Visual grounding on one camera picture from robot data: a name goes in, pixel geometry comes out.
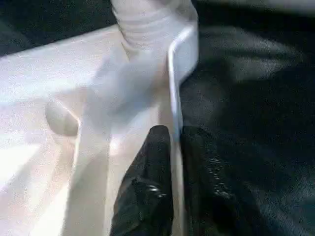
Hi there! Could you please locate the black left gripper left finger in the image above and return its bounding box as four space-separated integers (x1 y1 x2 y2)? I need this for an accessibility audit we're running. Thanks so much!
109 125 175 236

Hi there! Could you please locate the white plastic table top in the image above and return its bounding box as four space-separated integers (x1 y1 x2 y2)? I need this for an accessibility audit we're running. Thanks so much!
0 10 200 236

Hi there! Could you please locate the black work mat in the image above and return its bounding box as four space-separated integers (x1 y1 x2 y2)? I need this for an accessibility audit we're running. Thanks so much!
0 0 315 236

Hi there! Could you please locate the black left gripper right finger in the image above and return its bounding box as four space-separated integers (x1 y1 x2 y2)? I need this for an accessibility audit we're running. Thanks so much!
180 126 257 236

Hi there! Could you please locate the white plastic table leg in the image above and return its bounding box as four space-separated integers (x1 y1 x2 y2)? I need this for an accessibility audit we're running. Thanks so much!
111 0 198 53

